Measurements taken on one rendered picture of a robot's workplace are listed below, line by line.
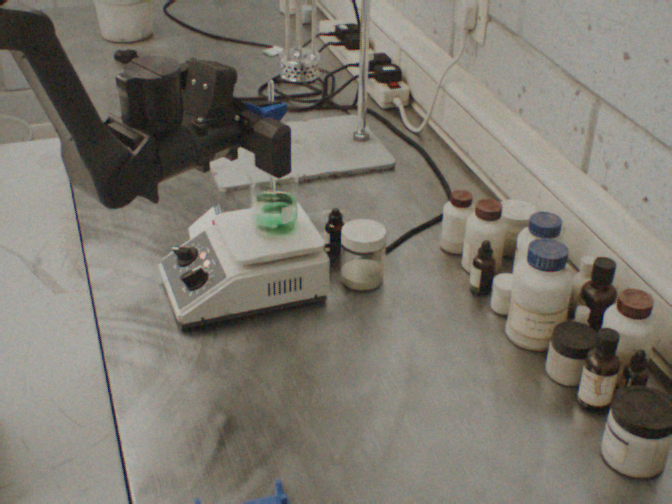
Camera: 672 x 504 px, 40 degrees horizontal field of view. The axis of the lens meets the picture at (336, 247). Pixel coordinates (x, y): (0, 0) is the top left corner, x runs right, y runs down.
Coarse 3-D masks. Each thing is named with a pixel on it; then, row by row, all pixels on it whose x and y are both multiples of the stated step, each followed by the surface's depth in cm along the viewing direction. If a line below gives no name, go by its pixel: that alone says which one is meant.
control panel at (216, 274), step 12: (192, 240) 124; (204, 240) 123; (204, 252) 120; (168, 264) 123; (192, 264) 120; (216, 264) 118; (168, 276) 121; (216, 276) 116; (180, 288) 118; (204, 288) 116; (180, 300) 116; (192, 300) 115
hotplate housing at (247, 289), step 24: (216, 240) 122; (264, 264) 117; (288, 264) 117; (312, 264) 118; (168, 288) 120; (216, 288) 115; (240, 288) 116; (264, 288) 117; (288, 288) 118; (312, 288) 120; (192, 312) 115; (216, 312) 116; (240, 312) 118
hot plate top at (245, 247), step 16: (224, 224) 121; (240, 224) 121; (304, 224) 122; (224, 240) 118; (240, 240) 118; (256, 240) 118; (288, 240) 118; (304, 240) 118; (320, 240) 118; (240, 256) 115; (256, 256) 115; (272, 256) 116; (288, 256) 116
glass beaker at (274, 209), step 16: (256, 176) 118; (288, 176) 119; (256, 192) 115; (272, 192) 114; (288, 192) 115; (256, 208) 117; (272, 208) 116; (288, 208) 116; (256, 224) 118; (272, 224) 117; (288, 224) 118; (272, 240) 118
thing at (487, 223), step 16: (480, 208) 124; (496, 208) 124; (480, 224) 124; (496, 224) 124; (464, 240) 128; (480, 240) 125; (496, 240) 125; (464, 256) 128; (496, 256) 126; (496, 272) 128
